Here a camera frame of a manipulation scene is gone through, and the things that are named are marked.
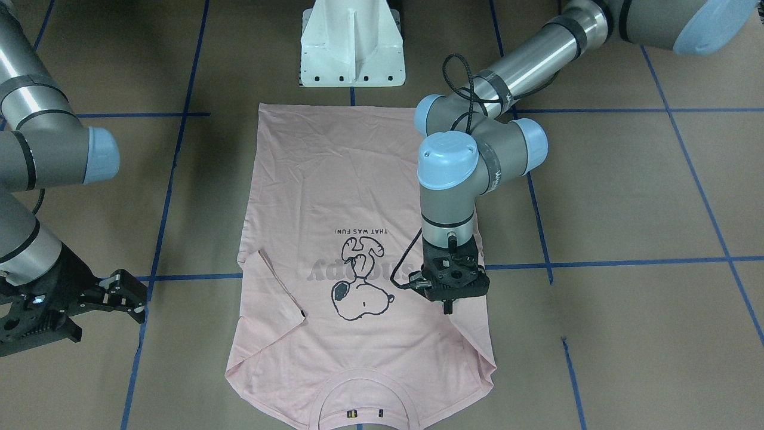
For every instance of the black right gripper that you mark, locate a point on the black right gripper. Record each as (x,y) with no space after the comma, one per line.
(73,276)

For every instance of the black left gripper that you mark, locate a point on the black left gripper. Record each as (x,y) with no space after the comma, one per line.
(447,307)

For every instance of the pink Snoopy t-shirt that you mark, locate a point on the pink Snoopy t-shirt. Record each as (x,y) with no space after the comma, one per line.
(324,339)

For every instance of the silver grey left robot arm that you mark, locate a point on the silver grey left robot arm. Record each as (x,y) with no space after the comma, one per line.
(467,151)

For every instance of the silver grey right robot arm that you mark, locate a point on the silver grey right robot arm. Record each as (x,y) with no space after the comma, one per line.
(45,146)

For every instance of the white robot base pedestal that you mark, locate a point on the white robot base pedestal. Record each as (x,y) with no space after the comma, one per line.
(352,44)

